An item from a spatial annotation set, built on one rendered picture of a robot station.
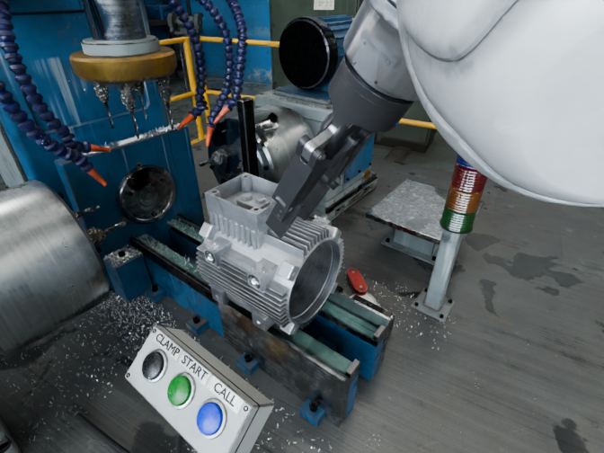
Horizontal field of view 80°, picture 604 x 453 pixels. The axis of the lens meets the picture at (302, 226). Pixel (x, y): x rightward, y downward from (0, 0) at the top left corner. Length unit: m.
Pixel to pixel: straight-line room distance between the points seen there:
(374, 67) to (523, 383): 0.70
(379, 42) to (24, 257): 0.55
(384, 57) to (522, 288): 0.86
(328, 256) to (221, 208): 0.22
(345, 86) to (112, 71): 0.48
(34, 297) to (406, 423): 0.63
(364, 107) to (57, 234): 0.50
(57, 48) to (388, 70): 0.77
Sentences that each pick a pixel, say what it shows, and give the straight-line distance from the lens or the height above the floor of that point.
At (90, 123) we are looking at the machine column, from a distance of 0.99.
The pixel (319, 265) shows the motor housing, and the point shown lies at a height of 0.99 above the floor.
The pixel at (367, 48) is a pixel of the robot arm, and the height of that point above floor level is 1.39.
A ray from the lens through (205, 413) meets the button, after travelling 0.42.
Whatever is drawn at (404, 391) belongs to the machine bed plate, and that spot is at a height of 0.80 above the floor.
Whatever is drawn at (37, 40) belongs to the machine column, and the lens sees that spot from 0.95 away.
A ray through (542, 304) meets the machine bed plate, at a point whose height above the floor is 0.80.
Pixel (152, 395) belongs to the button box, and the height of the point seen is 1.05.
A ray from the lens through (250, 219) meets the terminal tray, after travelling 0.57.
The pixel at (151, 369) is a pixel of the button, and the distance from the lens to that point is 0.47.
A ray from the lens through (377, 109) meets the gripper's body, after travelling 0.33.
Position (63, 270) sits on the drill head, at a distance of 0.66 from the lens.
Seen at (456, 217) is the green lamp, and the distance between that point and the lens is 0.75.
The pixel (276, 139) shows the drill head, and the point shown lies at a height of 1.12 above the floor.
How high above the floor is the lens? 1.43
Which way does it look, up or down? 34 degrees down
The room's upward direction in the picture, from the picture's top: straight up
